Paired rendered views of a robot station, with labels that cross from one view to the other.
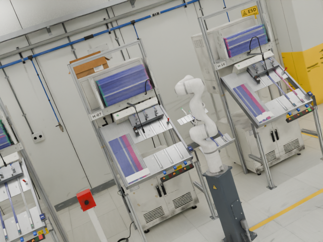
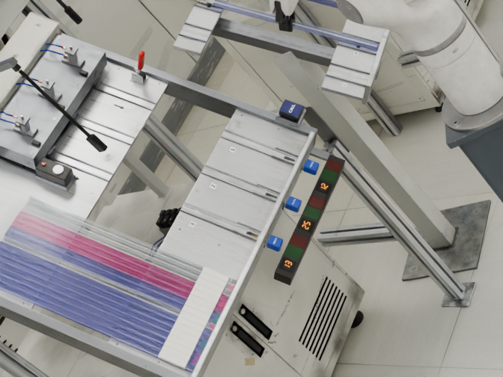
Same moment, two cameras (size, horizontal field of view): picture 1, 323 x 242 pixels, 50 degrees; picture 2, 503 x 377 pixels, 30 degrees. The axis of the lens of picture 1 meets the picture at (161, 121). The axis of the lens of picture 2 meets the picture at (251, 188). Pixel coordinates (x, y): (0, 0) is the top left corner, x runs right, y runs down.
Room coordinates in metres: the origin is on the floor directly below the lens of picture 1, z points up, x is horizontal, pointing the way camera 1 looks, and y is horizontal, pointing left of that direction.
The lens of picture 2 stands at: (1.33, 0.69, 1.82)
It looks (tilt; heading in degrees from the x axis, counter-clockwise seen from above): 29 degrees down; 340
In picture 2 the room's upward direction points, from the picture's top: 44 degrees counter-clockwise
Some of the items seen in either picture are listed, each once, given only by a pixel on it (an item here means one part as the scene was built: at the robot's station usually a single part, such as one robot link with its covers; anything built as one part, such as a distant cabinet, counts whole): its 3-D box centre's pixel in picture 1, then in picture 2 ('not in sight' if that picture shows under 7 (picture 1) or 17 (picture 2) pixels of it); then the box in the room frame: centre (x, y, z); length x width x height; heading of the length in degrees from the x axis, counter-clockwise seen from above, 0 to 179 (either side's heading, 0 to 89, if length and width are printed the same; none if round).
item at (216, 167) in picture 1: (213, 160); (462, 66); (2.64, -0.30, 0.79); 0.19 x 0.19 x 0.18
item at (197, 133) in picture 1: (202, 139); (395, 1); (2.65, -0.27, 1.00); 0.19 x 0.12 x 0.24; 80
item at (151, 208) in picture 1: (154, 186); (191, 345); (3.60, 0.32, 0.31); 0.70 x 0.65 x 0.62; 104
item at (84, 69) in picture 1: (99, 61); not in sight; (3.76, 0.41, 1.82); 0.68 x 0.30 x 0.20; 104
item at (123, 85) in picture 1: (124, 84); not in sight; (3.50, 0.24, 1.52); 0.51 x 0.13 x 0.27; 104
